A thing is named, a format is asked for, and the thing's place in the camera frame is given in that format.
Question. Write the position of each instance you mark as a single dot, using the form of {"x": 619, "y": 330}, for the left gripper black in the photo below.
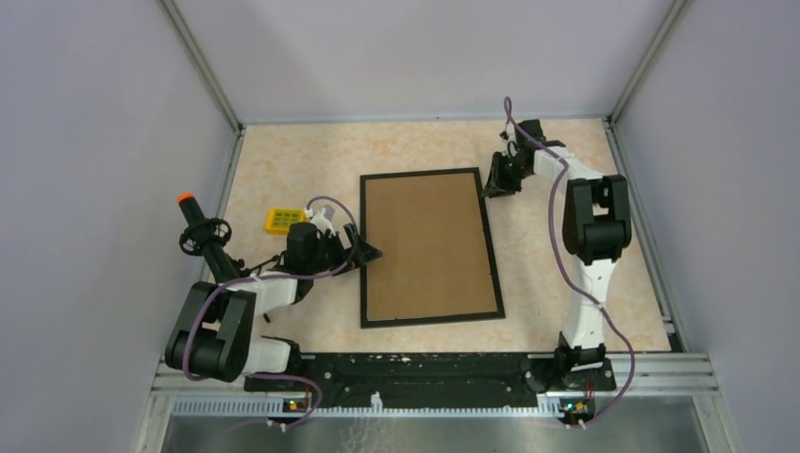
{"x": 344, "y": 254}

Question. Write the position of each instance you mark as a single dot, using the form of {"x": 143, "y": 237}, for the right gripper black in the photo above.
{"x": 497, "y": 185}

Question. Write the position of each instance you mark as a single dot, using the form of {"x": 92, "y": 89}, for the brown frame backing board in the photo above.
{"x": 431, "y": 250}

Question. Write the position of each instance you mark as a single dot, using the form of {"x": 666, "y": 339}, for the black picture frame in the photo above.
{"x": 497, "y": 281}

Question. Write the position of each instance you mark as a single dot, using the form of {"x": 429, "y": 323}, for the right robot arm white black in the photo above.
{"x": 588, "y": 216}

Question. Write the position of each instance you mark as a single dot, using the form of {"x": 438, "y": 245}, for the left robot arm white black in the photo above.
{"x": 214, "y": 336}

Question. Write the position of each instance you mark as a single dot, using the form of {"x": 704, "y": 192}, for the yellow small tray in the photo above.
{"x": 279, "y": 220}

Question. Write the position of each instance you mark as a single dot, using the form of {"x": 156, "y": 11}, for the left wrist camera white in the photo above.
{"x": 321, "y": 218}

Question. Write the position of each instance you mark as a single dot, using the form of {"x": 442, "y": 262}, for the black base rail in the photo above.
{"x": 462, "y": 381}

